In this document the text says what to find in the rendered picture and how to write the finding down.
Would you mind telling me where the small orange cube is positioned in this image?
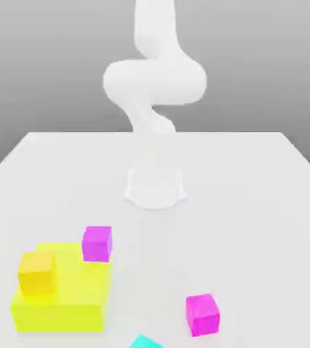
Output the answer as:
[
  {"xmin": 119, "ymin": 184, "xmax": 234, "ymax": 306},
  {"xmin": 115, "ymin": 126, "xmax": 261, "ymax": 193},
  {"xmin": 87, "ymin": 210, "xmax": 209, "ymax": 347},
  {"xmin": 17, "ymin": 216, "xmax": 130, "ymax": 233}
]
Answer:
[{"xmin": 17, "ymin": 249, "xmax": 57, "ymax": 298}]

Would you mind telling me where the large yellow box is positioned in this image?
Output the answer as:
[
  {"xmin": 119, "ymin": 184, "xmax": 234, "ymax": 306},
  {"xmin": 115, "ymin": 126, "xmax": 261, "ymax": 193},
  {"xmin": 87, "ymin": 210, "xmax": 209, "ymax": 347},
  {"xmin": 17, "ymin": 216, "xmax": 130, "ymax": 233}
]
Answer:
[{"xmin": 10, "ymin": 241, "xmax": 114, "ymax": 333}]

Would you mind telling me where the small magenta cube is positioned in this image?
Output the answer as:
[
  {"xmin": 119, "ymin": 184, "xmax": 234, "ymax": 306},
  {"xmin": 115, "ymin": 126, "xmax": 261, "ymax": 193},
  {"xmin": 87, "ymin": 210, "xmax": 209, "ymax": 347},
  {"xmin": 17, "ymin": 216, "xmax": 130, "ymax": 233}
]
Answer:
[{"xmin": 185, "ymin": 293, "xmax": 222, "ymax": 338}]

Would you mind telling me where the small cyan cube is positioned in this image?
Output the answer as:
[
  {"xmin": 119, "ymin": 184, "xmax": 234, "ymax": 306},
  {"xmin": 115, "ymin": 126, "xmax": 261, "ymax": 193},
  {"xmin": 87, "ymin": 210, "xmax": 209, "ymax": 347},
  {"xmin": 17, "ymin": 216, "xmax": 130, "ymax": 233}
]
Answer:
[{"xmin": 128, "ymin": 334, "xmax": 165, "ymax": 348}]

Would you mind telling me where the small violet cube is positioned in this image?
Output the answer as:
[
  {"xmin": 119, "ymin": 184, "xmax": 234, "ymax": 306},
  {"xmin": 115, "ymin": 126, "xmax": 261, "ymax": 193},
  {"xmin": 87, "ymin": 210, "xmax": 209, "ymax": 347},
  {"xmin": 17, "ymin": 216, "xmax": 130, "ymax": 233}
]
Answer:
[{"xmin": 81, "ymin": 225, "xmax": 114, "ymax": 264}]

